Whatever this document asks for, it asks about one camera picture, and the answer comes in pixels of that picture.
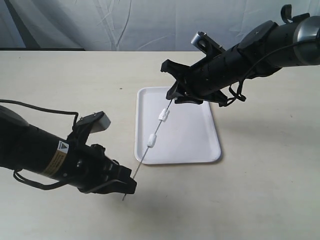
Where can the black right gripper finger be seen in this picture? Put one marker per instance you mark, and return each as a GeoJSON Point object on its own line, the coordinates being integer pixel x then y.
{"type": "Point", "coordinates": [177, 70]}
{"type": "Point", "coordinates": [178, 95]}

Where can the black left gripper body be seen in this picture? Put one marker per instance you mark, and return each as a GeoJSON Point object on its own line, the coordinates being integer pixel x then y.
{"type": "Point", "coordinates": [88, 168]}

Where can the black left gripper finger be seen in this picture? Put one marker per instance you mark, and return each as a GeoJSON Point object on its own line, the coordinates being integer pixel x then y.
{"type": "Point", "coordinates": [118, 173]}
{"type": "Point", "coordinates": [113, 186]}

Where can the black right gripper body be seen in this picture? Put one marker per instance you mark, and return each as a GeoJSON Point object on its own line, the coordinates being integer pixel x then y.
{"type": "Point", "coordinates": [205, 79]}

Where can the thin metal skewer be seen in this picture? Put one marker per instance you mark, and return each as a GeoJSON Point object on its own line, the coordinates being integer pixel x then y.
{"type": "Point", "coordinates": [147, 148]}

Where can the white block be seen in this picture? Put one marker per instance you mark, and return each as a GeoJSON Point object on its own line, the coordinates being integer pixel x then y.
{"type": "Point", "coordinates": [151, 140]}
{"type": "Point", "coordinates": [163, 115]}

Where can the white block bottom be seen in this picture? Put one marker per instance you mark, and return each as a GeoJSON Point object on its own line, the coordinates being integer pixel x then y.
{"type": "Point", "coordinates": [151, 140]}

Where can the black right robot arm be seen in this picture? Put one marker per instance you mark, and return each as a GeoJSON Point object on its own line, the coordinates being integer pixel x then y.
{"type": "Point", "coordinates": [270, 47]}

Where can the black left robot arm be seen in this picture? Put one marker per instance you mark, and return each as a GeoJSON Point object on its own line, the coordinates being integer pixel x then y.
{"type": "Point", "coordinates": [45, 161]}

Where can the white plastic tray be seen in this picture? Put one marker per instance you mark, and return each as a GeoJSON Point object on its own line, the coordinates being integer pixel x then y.
{"type": "Point", "coordinates": [188, 135]}

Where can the white backdrop curtain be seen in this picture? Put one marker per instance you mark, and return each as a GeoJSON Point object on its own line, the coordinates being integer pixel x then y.
{"type": "Point", "coordinates": [130, 25]}

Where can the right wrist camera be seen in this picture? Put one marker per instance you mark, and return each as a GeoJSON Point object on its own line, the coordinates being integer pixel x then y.
{"type": "Point", "coordinates": [206, 45]}

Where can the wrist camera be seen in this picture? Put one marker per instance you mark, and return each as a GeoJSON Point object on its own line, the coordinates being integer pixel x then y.
{"type": "Point", "coordinates": [206, 45]}
{"type": "Point", "coordinates": [95, 122]}

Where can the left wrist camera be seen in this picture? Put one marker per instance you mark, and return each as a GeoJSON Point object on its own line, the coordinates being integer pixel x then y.
{"type": "Point", "coordinates": [95, 122]}

